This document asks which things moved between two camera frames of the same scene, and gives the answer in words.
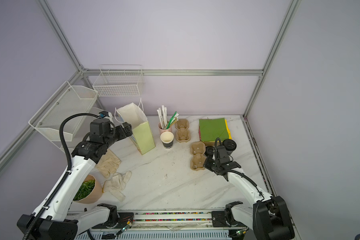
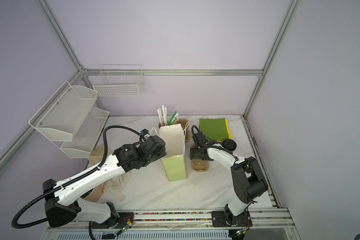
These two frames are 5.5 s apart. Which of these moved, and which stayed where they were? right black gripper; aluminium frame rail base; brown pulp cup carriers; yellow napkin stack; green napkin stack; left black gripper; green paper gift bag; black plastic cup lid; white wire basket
Moved: left black gripper; green paper gift bag; right black gripper
Stayed: yellow napkin stack; white wire basket; brown pulp cup carriers; aluminium frame rail base; black plastic cup lid; green napkin stack
